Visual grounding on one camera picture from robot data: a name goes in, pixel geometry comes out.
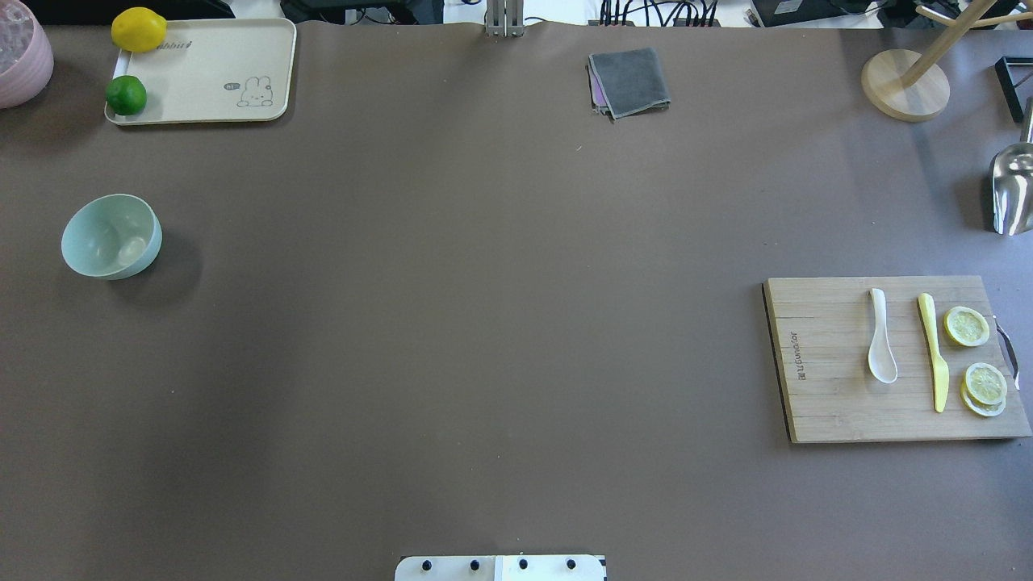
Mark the white ceramic spoon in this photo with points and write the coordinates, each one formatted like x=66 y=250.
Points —
x=881 y=362

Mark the light green bowl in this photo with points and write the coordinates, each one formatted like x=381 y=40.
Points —
x=113 y=237

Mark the pink ribbed bowl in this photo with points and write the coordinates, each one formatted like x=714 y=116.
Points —
x=27 y=61

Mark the grey folded cloth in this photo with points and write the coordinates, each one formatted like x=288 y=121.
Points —
x=627 y=83

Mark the bamboo cutting board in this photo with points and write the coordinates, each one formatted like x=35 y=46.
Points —
x=821 y=329

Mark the beige rabbit tray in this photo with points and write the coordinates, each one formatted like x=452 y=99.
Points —
x=213 y=70

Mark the yellow plastic knife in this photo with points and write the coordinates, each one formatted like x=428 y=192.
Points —
x=941 y=375

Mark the wooden mug tree stand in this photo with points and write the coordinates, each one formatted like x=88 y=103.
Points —
x=909 y=86

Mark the green lime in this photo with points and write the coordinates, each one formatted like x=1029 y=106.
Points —
x=126 y=95

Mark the yellow lemon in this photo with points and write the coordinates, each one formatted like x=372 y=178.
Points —
x=138 y=29

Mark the lemon slice lower top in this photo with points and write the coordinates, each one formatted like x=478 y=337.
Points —
x=985 y=384

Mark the lemon slice lower bottom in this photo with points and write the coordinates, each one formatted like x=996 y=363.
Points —
x=981 y=408

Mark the metal scoop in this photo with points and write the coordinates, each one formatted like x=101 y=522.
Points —
x=1011 y=182

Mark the metal clamp bracket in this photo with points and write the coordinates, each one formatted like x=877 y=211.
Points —
x=505 y=18

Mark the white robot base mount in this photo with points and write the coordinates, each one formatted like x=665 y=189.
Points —
x=559 y=566

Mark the black frame stand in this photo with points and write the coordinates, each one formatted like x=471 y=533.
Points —
x=1014 y=76

